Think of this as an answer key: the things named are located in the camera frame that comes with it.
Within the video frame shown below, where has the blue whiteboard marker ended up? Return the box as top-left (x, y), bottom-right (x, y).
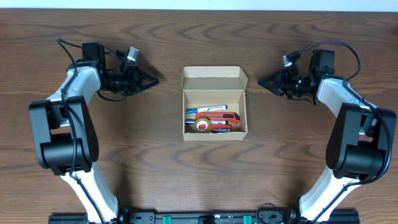
top-left (186, 105), bottom-right (228, 114)

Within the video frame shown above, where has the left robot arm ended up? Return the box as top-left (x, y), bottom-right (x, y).
top-left (29, 42), bottom-right (159, 223)

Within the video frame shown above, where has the yellow clear tape roll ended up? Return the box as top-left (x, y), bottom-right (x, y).
top-left (193, 118), bottom-right (211, 133)

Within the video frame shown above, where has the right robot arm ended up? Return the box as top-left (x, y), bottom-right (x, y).
top-left (258, 49), bottom-right (397, 223)

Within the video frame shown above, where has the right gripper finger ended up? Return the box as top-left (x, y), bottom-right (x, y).
top-left (258, 81), bottom-right (284, 96)
top-left (258, 71), bottom-right (283, 83)

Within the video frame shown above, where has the orange and black stapler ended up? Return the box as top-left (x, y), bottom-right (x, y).
top-left (211, 124), bottom-right (232, 133)

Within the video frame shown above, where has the cardboard box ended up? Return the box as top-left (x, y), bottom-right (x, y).
top-left (182, 66), bottom-right (248, 141)

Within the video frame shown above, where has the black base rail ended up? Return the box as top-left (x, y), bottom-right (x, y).
top-left (48, 209), bottom-right (361, 224)

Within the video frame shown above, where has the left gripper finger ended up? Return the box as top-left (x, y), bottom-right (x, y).
top-left (133, 81), bottom-right (159, 95)
top-left (139, 69), bottom-right (159, 86)

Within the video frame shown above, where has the black whiteboard marker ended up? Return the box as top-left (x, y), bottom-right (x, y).
top-left (185, 119), bottom-right (228, 125)

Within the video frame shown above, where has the orange utility knife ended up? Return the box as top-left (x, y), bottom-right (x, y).
top-left (195, 112), bottom-right (240, 124)

